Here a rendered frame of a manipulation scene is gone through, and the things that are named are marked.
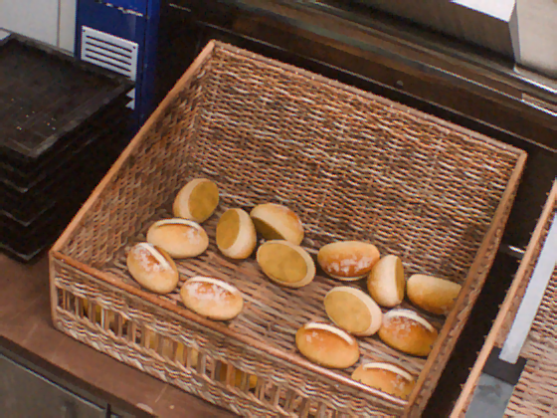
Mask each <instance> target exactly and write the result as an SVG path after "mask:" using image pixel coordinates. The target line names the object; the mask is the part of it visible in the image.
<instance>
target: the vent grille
mask: <svg viewBox="0 0 557 418"><path fill-rule="evenodd" d="M137 55H138V45H137V44H134V43H131V42H129V41H126V40H121V39H119V38H116V37H113V36H112V35H109V34H106V33H102V32H99V31H96V30H93V29H91V28H86V27H84V26H83V39H82V60H84V61H85V62H88V63H90V64H92V65H95V66H99V67H101V68H103V69H106V70H108V71H110V72H113V73H115V74H118V75H121V76H124V77H126V78H128V79H131V80H133V81H136V57H137ZM134 95H135V89H134V90H132V91H130V93H128V94H127V96H130V97H132V98H133V101H132V102H130V103H129V104H127V105H126V106H127V107H129V108H131V109H133V107H134Z"/></svg>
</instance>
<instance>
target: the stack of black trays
mask: <svg viewBox="0 0 557 418"><path fill-rule="evenodd" d="M135 88H136V81H133V80H131V79H128V78H126V77H124V76H121V75H118V74H115V73H113V72H110V71H108V70H106V69H103V68H101V67H99V66H95V65H92V64H90V63H88V62H85V61H84V60H82V59H79V58H74V57H72V56H71V55H68V54H66V53H64V52H60V51H57V50H55V49H53V48H51V47H49V46H48V47H47V46H44V45H43V44H40V43H38V42H36V41H35V42H34V41H32V40H30V39H28V38H26V37H21V36H20V35H17V34H15V33H14V32H13V33H12V34H11V35H9V36H7V37H5V38H4V39H2V40H1V41H0V249H2V250H3V251H5V252H7V253H9V254H11V255H12V256H14V257H16V258H18V259H20V260H22V262H24V263H26V264H28V263H30V262H31V261H32V260H34V259H35V258H36V257H38V256H39V255H40V254H41V253H42V252H43V251H44V250H45V249H47V248H48V247H49V246H50V245H52V244H53V242H54V241H56V240H57V239H58V238H59V237H60V236H62V235H63V234H62V232H64V231H66V229H67V227H68V226H69V224H70V223H71V222H72V218H73V217H76V215H77V214H78V213H79V211H80V210H81V209H82V208H83V205H82V204H84V203H86V201H87V200H88V199H89V197H90V196H91V195H92V194H93V193H92V191H93V190H95V189H96V188H97V187H98V186H99V184H100V183H101V182H102V179H101V177H102V178H104V177H106V175H107V174H108V173H109V170H110V169H111V168H112V165H111V163H112V164H115V163H116V161H117V160H118V159H119V158H120V156H121V155H122V150H123V149H125V148H126V147H127V146H129V145H130V142H129V141H127V140H125V139H126V138H128V137H129V136H130V135H132V131H129V130H127V128H128V127H129V126H131V125H132V124H134V123H135V122H136V120H135V119H133V118H131V117H129V116H130V115H131V114H133V113H134V112H135V110H134V109H131V108H129V107H127V106H126V105H127V104H129V103H130V102H132V101H133V98H132V97H130V96H127V94H128V93H130V91H132V90H134V89H135ZM84 205H85V204H84ZM71 217H72V218H71ZM63 230H64V231H63ZM61 231H62V232H61Z"/></svg>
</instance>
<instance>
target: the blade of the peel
mask: <svg viewBox="0 0 557 418"><path fill-rule="evenodd" d="M241 1H244V2H247V3H250V4H253V5H256V6H258V7H261V8H264V9H267V10H270V11H273V12H276V13H279V14H282V15H287V16H290V17H293V18H296V19H298V20H301V21H304V22H307V23H310V24H313V25H316V26H319V27H322V28H325V29H328V30H332V31H335V32H337V33H340V34H343V35H346V36H349V37H352V38H355V39H358V40H361V41H364V42H367V43H369V44H371V45H373V46H376V47H378V48H381V49H384V50H387V51H390V52H393V53H396V54H399V55H402V56H405V57H408V58H411V59H414V60H417V61H419V62H422V63H425V64H428V65H431V67H434V68H436V69H439V70H442V71H445V72H448V73H451V74H454V75H456V76H459V77H462V78H465V79H468V80H470V81H473V82H475V83H476V84H479V85H482V86H485V87H488V88H490V89H493V90H495V91H498V92H501V93H504V94H506V95H509V96H512V97H515V98H516V99H518V100H520V101H523V94H522V92H521V91H518V90H515V89H513V88H510V87H507V86H505V85H504V84H501V83H499V82H496V81H493V80H490V79H487V78H484V77H482V76H479V75H477V74H474V73H471V72H468V71H465V70H464V69H462V68H460V67H457V66H454V65H451V64H448V63H445V62H442V61H439V60H436V59H433V58H430V57H427V56H424V55H422V54H420V53H419V52H416V51H414V50H411V49H408V48H405V47H402V46H399V45H396V44H393V43H390V42H387V41H384V40H381V39H378V38H375V37H372V36H369V35H367V34H364V33H361V32H358V31H355V30H352V29H349V28H346V27H343V26H339V25H336V24H333V23H330V22H327V21H324V20H321V19H318V18H315V17H312V16H309V15H307V14H304V13H301V12H298V11H295V10H292V9H289V8H286V7H283V6H281V5H278V4H275V3H272V2H269V1H266V0H241ZM345 1H348V2H351V3H354V4H357V5H360V6H363V7H366V8H369V9H372V10H375V11H378V12H381V13H384V14H387V15H390V16H393V17H396V18H399V19H402V20H405V21H409V22H412V23H414V24H415V25H418V26H421V27H423V28H426V29H429V30H432V31H435V32H438V33H441V34H444V35H447V36H450V37H453V38H456V39H458V40H461V41H462V42H464V43H467V44H470V45H473V46H476V47H479V48H481V49H484V50H487V51H490V52H493V53H496V54H497V55H498V56H500V57H503V58H506V59H509V60H511V61H514V62H517V63H520V64H521V58H520V38H519V36H518V18H517V1H516V0H345Z"/></svg>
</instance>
